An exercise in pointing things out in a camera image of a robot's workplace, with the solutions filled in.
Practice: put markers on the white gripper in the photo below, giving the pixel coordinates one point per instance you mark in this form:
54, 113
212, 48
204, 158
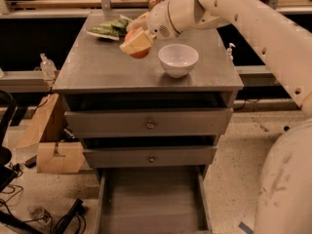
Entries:
160, 20

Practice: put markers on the red apple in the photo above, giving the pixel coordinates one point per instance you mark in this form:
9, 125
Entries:
137, 55

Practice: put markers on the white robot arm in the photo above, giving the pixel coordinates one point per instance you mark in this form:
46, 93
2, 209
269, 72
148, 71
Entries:
285, 197

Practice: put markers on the grey drawer cabinet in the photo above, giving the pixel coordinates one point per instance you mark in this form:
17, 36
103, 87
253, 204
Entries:
97, 76

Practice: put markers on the grey top drawer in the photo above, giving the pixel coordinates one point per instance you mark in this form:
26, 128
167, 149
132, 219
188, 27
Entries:
149, 123

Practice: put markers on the grey drawer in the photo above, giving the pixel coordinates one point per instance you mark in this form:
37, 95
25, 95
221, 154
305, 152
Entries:
157, 200
149, 123
149, 156

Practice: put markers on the grey middle drawer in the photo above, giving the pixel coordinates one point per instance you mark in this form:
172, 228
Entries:
149, 156

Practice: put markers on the grey bottom drawer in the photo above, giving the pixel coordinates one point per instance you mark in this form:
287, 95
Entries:
157, 200

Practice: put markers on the green chip bag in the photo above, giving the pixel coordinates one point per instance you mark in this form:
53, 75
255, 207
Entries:
112, 29

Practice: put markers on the tan drink can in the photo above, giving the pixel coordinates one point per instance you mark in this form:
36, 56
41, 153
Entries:
153, 3

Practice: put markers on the white bowl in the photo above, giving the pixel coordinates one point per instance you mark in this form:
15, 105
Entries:
178, 60

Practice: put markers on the small white pump bottle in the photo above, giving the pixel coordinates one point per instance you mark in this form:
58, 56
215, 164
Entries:
229, 50

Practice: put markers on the clear sanitizer bottle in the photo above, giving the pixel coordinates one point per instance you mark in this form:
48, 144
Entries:
48, 67

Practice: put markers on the brown cardboard box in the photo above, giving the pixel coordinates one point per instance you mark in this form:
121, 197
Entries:
46, 131

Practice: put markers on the black power strip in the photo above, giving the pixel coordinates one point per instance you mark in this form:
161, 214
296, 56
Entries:
63, 223

